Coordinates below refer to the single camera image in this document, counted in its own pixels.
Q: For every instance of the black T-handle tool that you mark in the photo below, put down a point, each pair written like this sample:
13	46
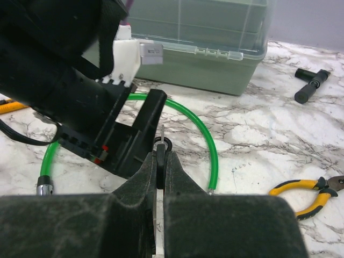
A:
314	81

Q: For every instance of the black padlock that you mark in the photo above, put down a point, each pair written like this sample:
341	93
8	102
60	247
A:
166	141

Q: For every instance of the green cable lock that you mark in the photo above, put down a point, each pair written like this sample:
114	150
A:
214	163

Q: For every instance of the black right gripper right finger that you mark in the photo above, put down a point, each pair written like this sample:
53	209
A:
197	224

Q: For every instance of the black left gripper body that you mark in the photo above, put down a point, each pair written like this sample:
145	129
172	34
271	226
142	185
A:
89	128

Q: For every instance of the yellow black utility knife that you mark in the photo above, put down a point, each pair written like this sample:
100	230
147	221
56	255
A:
9	105

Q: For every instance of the translucent green plastic toolbox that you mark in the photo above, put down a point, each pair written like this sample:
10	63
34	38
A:
209	45

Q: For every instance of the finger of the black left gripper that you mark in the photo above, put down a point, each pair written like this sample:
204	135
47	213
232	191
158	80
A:
128	146

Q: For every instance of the black head key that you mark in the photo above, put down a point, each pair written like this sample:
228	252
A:
160	156

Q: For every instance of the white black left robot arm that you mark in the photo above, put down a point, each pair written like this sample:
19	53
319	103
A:
73	64

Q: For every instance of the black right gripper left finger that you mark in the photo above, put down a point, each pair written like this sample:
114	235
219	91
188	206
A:
117	224

